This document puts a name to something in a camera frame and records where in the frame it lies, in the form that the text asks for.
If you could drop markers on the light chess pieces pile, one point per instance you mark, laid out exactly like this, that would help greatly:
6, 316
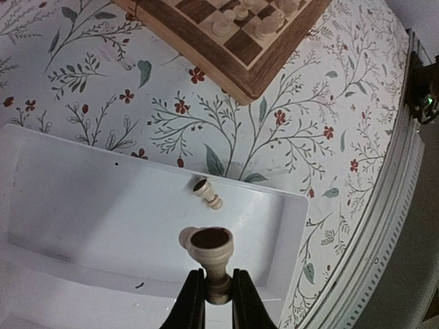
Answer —
204, 190

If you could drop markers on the wooden chessboard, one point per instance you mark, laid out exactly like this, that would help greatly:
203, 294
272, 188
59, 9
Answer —
238, 62

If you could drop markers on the front aluminium rail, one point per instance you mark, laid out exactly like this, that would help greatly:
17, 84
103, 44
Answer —
348, 291

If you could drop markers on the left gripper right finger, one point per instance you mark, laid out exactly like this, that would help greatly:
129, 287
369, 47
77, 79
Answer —
248, 309

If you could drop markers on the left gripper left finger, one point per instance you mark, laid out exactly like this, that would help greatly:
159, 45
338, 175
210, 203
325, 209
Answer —
188, 311

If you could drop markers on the light pawn piece twelfth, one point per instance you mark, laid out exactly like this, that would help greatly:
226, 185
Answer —
242, 10

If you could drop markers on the white divided tray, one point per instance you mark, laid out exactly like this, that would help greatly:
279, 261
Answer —
89, 238

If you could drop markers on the floral patterned table mat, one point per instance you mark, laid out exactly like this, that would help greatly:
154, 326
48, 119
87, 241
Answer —
89, 72

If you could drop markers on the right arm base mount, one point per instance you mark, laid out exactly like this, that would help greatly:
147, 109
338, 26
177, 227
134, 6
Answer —
422, 90

